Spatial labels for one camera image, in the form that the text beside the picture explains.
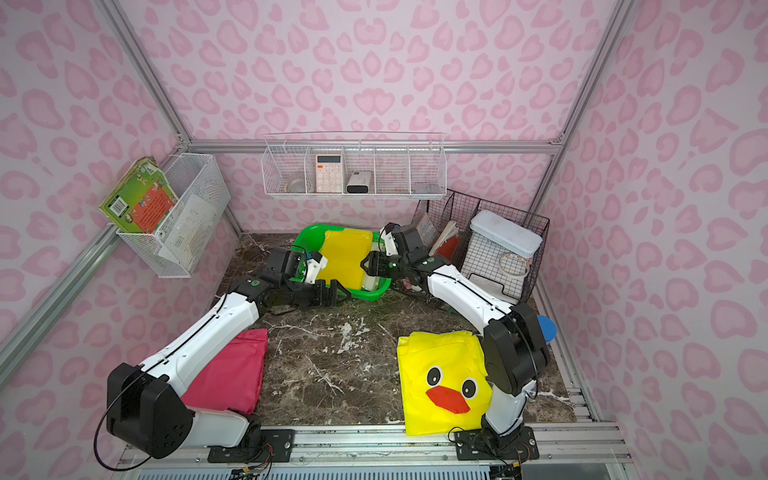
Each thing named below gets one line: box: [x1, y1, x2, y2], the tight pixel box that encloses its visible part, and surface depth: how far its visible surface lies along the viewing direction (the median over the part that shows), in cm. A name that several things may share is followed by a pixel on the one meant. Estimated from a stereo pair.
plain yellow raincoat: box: [318, 230, 373, 290], surface depth 109 cm
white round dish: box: [286, 178, 306, 193], surface depth 95 cm
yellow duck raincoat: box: [397, 330, 493, 436], surface depth 84 cm
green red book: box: [100, 156, 179, 234], surface depth 73 cm
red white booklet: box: [428, 220, 461, 260], surface depth 106 cm
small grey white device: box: [346, 171, 371, 194], surface depth 90 cm
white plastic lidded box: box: [461, 210, 543, 304], surface depth 87 cm
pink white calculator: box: [316, 154, 343, 193], surface depth 95 cm
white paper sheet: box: [158, 193, 217, 268], surface depth 86 cm
